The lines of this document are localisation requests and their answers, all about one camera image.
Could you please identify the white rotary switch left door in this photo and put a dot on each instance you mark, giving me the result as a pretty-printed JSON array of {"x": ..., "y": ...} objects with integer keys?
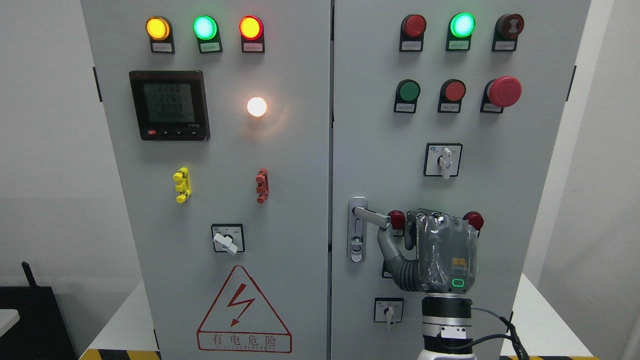
[{"x": 228, "y": 238}]

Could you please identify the white lit indicator lamp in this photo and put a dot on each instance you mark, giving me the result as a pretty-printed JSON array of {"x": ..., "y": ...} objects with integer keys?
[{"x": 257, "y": 106}]

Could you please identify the dark red lamp middle left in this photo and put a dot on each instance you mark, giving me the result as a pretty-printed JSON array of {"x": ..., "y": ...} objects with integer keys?
[{"x": 397, "y": 220}]

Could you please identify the green lit lamp top right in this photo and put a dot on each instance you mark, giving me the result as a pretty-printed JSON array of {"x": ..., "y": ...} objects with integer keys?
[{"x": 462, "y": 25}]

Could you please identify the white rotary switch lower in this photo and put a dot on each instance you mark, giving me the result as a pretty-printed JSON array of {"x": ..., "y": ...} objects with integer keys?
[{"x": 388, "y": 310}]

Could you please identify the red push button upper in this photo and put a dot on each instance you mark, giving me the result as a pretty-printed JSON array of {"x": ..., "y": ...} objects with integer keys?
[{"x": 452, "y": 91}]

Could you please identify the red lit indicator lamp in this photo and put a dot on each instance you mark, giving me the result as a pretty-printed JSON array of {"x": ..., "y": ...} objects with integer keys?
[{"x": 251, "y": 27}]

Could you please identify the grey electrical control cabinet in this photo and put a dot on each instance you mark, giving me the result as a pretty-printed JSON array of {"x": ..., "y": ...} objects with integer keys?
[{"x": 334, "y": 129}]

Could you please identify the red emergency stop button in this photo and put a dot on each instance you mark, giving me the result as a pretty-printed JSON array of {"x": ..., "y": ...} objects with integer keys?
[{"x": 504, "y": 91}]

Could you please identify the green push button upper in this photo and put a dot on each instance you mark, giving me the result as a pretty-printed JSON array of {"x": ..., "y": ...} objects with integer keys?
[{"x": 408, "y": 90}]

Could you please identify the red indicator lamp top right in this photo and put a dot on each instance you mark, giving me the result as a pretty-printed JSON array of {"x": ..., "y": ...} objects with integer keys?
[{"x": 413, "y": 26}]

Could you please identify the black box at left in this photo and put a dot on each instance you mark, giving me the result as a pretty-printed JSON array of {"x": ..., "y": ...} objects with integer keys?
[{"x": 40, "y": 332}]

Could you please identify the red triangle electrical warning sticker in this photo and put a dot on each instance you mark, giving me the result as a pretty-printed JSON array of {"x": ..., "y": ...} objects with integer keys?
[{"x": 241, "y": 319}]

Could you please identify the white rotary switch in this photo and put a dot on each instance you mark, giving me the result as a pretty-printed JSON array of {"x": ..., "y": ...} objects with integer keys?
[
  {"x": 442, "y": 160},
  {"x": 388, "y": 310}
]

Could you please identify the dark red buzzer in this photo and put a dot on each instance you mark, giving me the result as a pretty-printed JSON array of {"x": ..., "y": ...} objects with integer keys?
[{"x": 509, "y": 26}]

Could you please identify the white rotary switch upper right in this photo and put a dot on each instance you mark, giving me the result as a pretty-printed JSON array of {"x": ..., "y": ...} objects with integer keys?
[{"x": 442, "y": 160}]

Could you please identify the dark red lamp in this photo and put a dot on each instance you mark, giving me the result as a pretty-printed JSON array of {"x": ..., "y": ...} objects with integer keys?
[
  {"x": 397, "y": 220},
  {"x": 475, "y": 219}
]

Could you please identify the yellow indicator lamp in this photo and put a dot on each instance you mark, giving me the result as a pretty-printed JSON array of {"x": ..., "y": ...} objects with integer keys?
[{"x": 158, "y": 28}]

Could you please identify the yellow terminal connector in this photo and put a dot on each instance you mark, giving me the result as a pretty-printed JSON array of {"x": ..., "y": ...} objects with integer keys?
[{"x": 182, "y": 185}]

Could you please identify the black digital power meter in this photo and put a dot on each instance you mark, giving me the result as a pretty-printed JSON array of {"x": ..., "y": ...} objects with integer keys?
[{"x": 170, "y": 105}]

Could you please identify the red terminal connector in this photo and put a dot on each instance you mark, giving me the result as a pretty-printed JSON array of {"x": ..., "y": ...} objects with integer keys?
[{"x": 262, "y": 185}]

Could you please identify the silver swing door handle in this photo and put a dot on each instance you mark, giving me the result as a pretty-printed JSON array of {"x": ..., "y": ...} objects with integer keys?
[{"x": 359, "y": 216}]

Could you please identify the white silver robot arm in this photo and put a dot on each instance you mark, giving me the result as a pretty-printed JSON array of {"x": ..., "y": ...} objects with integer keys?
[{"x": 446, "y": 323}]

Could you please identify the dark red lamp middle right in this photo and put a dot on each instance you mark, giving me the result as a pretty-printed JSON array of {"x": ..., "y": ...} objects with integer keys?
[{"x": 475, "y": 219}]

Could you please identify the green indicator lamp top left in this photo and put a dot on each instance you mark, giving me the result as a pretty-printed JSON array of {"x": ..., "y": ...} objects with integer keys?
[{"x": 205, "y": 27}]

